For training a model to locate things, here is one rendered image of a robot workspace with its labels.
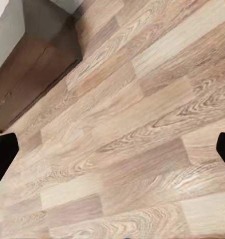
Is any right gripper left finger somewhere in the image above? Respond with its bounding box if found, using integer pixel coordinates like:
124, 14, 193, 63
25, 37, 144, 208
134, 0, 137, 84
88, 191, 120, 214
0, 132, 19, 181

